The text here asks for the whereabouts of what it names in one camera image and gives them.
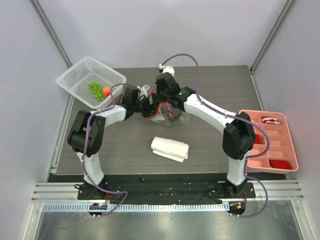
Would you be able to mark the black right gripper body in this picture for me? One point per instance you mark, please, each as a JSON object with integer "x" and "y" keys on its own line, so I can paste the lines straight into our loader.
{"x": 166, "y": 99}

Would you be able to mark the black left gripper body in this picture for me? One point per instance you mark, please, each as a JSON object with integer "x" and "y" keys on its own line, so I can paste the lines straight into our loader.
{"x": 140, "y": 106}

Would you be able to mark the clear zip top bag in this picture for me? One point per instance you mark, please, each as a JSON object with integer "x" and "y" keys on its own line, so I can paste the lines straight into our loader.
{"x": 161, "y": 112}

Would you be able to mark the dark purple fake fruit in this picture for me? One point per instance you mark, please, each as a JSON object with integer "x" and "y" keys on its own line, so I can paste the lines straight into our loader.
{"x": 173, "y": 114}

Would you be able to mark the orange fake fruit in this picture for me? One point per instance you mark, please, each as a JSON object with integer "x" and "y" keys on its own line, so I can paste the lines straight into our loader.
{"x": 106, "y": 91}

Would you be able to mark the green fake grapes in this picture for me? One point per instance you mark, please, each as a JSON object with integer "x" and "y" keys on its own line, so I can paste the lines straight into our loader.
{"x": 97, "y": 91}

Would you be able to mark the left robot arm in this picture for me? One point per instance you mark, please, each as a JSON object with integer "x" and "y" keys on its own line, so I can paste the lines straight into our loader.
{"x": 87, "y": 132}

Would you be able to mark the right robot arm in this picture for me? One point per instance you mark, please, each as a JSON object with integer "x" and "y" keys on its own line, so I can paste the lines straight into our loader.
{"x": 238, "y": 135}

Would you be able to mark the folded white cloth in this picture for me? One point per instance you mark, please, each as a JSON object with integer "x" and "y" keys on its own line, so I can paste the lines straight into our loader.
{"x": 171, "y": 149}

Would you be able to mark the white perforated plastic basket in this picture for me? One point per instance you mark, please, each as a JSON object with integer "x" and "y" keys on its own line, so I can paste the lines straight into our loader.
{"x": 77, "y": 78}

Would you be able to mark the red white item in tray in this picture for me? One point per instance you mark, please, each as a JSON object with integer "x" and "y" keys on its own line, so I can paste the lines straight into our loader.
{"x": 270, "y": 120}

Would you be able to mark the pink compartment tray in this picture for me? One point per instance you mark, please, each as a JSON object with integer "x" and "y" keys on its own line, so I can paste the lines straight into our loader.
{"x": 281, "y": 145}

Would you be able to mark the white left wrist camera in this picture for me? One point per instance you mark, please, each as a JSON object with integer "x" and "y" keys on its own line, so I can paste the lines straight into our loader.
{"x": 144, "y": 90}

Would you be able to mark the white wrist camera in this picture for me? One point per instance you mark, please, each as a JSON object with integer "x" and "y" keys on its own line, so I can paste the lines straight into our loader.
{"x": 166, "y": 69}
{"x": 144, "y": 90}

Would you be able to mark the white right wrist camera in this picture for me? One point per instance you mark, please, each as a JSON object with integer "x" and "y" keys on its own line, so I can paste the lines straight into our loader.
{"x": 166, "y": 69}

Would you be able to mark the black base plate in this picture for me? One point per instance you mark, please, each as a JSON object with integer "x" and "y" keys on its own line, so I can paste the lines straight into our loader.
{"x": 164, "y": 189}

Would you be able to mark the white slotted cable duct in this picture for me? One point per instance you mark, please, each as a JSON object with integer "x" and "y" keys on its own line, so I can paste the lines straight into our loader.
{"x": 99, "y": 207}

